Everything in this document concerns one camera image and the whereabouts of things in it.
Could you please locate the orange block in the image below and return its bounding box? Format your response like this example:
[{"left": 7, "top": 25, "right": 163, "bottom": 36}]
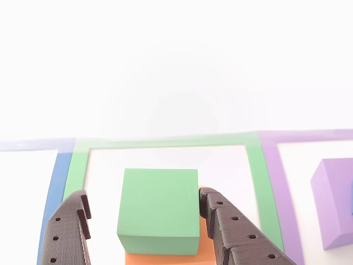
[{"left": 124, "top": 185, "right": 218, "bottom": 265}]

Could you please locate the green block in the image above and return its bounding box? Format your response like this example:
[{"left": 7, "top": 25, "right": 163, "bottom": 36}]
[{"left": 116, "top": 168, "right": 201, "bottom": 256}]

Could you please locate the blue tape square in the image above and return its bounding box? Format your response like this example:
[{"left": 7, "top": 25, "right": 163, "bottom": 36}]
[{"left": 0, "top": 137, "right": 77, "bottom": 265}]

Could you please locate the purple tape square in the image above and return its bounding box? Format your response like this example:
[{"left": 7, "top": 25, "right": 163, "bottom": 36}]
[{"left": 257, "top": 129, "right": 353, "bottom": 265}]

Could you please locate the green tape square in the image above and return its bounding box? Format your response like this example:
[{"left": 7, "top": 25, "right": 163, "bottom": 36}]
[{"left": 62, "top": 130, "right": 285, "bottom": 253}]

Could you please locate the purple block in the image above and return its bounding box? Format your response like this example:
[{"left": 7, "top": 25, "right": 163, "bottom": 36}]
[{"left": 309, "top": 157, "right": 353, "bottom": 251}]

